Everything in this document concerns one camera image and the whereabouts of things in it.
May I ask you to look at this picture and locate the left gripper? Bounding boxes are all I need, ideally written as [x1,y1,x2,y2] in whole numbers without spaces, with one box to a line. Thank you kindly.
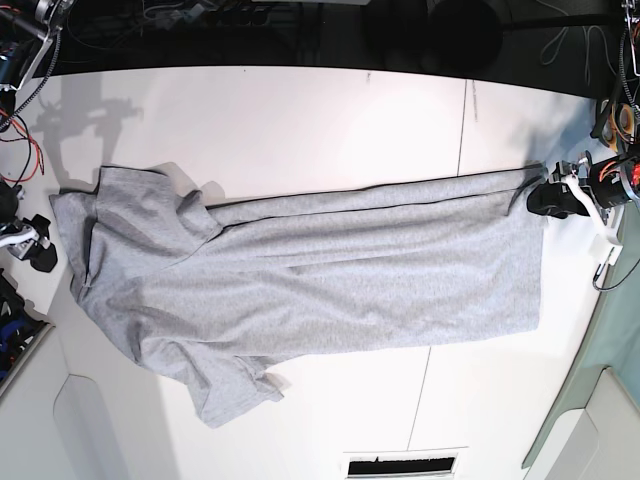
[526,153,639,250]

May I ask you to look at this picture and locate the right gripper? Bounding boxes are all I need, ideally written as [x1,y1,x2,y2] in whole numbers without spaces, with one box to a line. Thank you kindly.
[1,187,58,273]

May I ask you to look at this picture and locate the grey t-shirt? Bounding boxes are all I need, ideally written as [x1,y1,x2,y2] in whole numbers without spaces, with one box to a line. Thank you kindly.
[50,166,544,428]

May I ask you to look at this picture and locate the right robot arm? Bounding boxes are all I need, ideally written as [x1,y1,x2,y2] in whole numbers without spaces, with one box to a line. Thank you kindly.
[1,0,74,273]

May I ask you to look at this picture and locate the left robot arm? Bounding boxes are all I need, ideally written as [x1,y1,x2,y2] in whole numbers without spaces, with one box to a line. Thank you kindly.
[580,1,639,210]

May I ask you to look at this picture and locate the blue items in bin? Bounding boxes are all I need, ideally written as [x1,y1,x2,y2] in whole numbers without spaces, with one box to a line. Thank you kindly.
[0,270,48,382]

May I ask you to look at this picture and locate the braided camera cable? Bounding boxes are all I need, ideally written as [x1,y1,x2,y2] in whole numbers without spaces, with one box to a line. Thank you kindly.
[591,249,631,292]

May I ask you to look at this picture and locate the orange handled scissors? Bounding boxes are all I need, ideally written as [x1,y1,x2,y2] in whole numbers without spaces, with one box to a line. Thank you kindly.
[596,103,639,154]

